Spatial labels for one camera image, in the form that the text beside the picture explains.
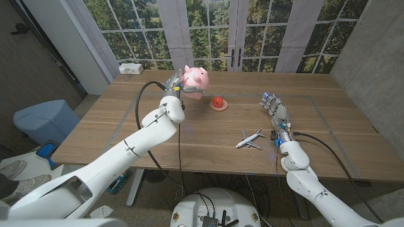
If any white robot torso base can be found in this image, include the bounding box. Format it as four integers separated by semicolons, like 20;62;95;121
169;187;262;227

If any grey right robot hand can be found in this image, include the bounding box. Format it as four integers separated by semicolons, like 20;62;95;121
259;93;293;135

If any white table leg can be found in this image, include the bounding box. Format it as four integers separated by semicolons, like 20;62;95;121
126;168;145;208

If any teal toolbox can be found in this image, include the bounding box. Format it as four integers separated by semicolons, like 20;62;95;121
105;170;130;194

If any black floor fan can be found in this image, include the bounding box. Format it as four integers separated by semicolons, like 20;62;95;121
143;169;170;183

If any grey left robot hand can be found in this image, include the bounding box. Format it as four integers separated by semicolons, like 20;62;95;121
163;67;206;98

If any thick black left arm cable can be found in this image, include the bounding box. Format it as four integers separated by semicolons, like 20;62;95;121
134;81;186;196

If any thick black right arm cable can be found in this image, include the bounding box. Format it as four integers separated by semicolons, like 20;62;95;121
293;132;384;224

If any white toy airplane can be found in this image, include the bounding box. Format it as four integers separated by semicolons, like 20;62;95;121
235;127;265;150

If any blue-grey bin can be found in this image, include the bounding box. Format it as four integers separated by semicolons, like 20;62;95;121
13;99;81;146

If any blue and black pad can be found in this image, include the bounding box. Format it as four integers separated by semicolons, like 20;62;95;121
35;141;61;160

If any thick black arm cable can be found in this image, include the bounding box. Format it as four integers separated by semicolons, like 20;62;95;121
134;81;186;196
293;132;384;224

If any printed window backdrop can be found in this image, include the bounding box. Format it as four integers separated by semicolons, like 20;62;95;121
68;0;370;75

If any pink plastic piggy bank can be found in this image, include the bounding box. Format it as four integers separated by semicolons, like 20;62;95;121
180;65;210;100

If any white power box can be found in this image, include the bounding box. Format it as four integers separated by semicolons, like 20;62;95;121
118;62;145;76

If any crumpled white tissue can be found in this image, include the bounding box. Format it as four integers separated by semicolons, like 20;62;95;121
89;205;114;219

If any grey and white shoe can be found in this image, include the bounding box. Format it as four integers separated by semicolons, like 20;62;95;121
6;174;53;202
0;160;28;179

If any dark trouser leg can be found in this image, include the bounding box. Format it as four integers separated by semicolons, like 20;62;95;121
0;173;19;200

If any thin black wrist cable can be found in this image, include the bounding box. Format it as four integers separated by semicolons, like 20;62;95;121
177;122;184;182

